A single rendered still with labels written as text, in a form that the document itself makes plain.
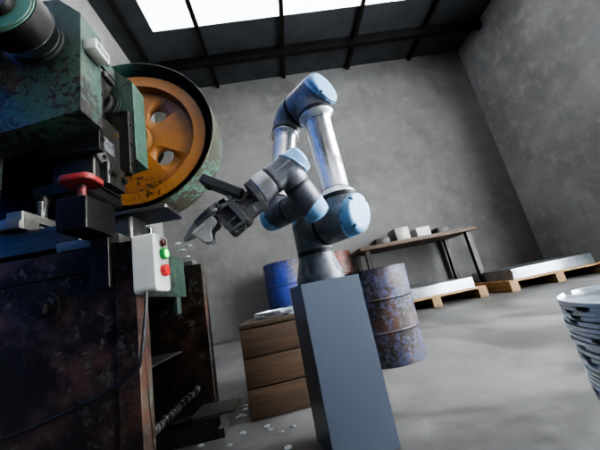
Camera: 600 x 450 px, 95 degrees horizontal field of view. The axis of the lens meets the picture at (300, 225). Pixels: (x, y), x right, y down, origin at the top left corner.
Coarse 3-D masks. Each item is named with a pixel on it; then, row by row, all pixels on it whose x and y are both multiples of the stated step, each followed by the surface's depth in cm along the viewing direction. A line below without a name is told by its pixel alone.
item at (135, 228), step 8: (144, 208) 86; (152, 208) 86; (160, 208) 87; (168, 208) 88; (120, 216) 87; (128, 216) 88; (136, 216) 89; (144, 216) 91; (152, 216) 92; (160, 216) 94; (168, 216) 95; (176, 216) 96; (120, 224) 87; (128, 224) 87; (136, 224) 90; (144, 224) 95; (120, 232) 86; (128, 232) 86; (136, 232) 89; (144, 232) 94
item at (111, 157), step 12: (108, 132) 101; (108, 144) 99; (84, 156) 90; (96, 156) 90; (108, 156) 98; (60, 168) 88; (72, 168) 88; (84, 168) 89; (96, 168) 90; (108, 168) 92; (120, 168) 104; (108, 180) 91; (120, 180) 97; (108, 192) 96; (120, 192) 98
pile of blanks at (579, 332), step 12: (564, 312) 52; (576, 312) 48; (588, 312) 45; (576, 324) 48; (588, 324) 45; (576, 336) 49; (588, 336) 46; (588, 348) 47; (588, 360) 50; (588, 372) 49
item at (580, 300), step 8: (584, 288) 59; (592, 288) 59; (560, 296) 57; (568, 296) 56; (576, 296) 55; (584, 296) 53; (592, 296) 52; (568, 304) 49; (576, 304) 47; (584, 304) 45; (592, 304) 44
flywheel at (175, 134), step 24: (144, 96) 147; (168, 96) 146; (168, 120) 144; (192, 120) 140; (168, 144) 140; (192, 144) 136; (168, 168) 137; (192, 168) 133; (144, 192) 130; (168, 192) 130
